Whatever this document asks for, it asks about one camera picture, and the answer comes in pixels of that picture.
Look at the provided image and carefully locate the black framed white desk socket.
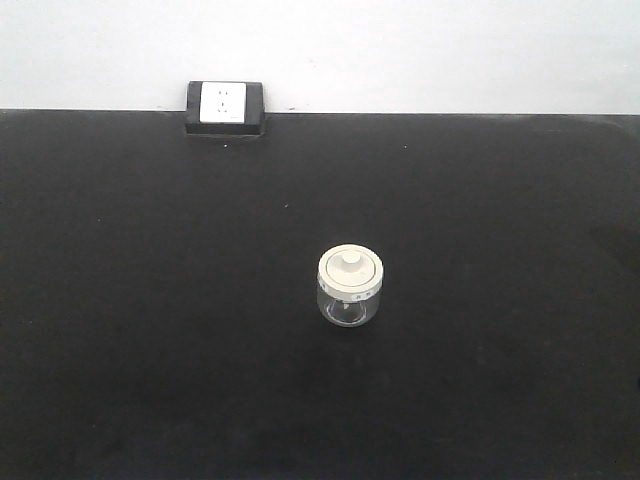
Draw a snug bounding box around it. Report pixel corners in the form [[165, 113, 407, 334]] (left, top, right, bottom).
[[185, 81, 265, 137]]

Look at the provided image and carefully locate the glass jar with white lid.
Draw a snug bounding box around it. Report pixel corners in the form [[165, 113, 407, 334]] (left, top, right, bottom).
[[317, 244, 384, 328]]

